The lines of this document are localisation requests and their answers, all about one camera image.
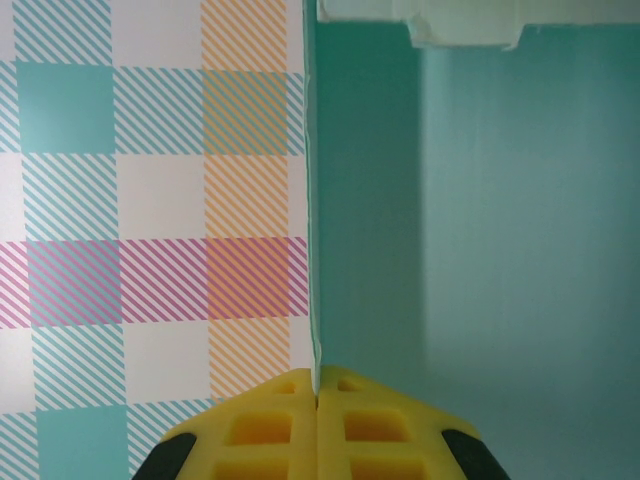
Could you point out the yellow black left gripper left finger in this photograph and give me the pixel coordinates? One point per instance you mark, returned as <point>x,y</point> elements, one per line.
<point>260,440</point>

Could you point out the light blue paper box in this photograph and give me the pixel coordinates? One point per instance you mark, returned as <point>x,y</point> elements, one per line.
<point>450,250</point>

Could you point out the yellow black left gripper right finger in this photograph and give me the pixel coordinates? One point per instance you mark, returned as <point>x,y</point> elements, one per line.
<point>380,440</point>

